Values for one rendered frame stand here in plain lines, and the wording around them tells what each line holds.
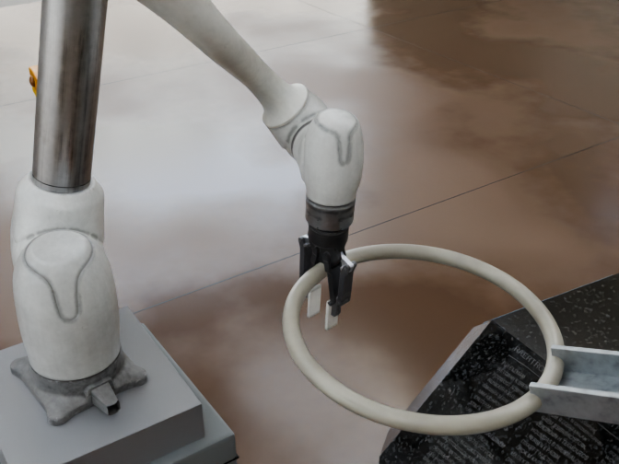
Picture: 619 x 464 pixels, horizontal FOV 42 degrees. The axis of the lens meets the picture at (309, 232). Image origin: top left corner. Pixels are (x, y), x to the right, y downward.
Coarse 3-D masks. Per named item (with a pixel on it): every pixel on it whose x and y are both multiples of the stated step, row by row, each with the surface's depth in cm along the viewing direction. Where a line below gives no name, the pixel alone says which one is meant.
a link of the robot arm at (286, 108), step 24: (144, 0) 111; (168, 0) 111; (192, 0) 113; (192, 24) 115; (216, 24) 117; (216, 48) 120; (240, 48) 125; (240, 72) 130; (264, 72) 137; (264, 96) 142; (288, 96) 144; (312, 96) 146; (264, 120) 148; (288, 120) 144; (288, 144) 146
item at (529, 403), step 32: (352, 256) 155; (384, 256) 157; (416, 256) 158; (448, 256) 157; (512, 288) 150; (288, 320) 137; (544, 320) 142; (320, 384) 125; (384, 416) 120; (416, 416) 120; (448, 416) 120; (480, 416) 121; (512, 416) 122
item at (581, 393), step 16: (560, 352) 133; (576, 352) 131; (592, 352) 130; (608, 352) 128; (576, 368) 132; (592, 368) 131; (608, 368) 129; (544, 384) 125; (560, 384) 131; (576, 384) 130; (592, 384) 129; (608, 384) 128; (544, 400) 125; (560, 400) 123; (576, 400) 122; (592, 400) 120; (608, 400) 119; (576, 416) 123; (592, 416) 121; (608, 416) 120
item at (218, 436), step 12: (144, 324) 169; (180, 372) 155; (192, 384) 152; (204, 408) 146; (204, 420) 144; (216, 420) 144; (204, 432) 141; (216, 432) 141; (228, 432) 141; (192, 444) 139; (204, 444) 139; (216, 444) 140; (228, 444) 141; (168, 456) 136; (180, 456) 137; (192, 456) 137; (204, 456) 139; (216, 456) 141; (228, 456) 143
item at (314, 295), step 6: (312, 288) 157; (318, 288) 158; (312, 294) 157; (318, 294) 159; (312, 300) 158; (318, 300) 160; (312, 306) 159; (318, 306) 160; (312, 312) 160; (318, 312) 161
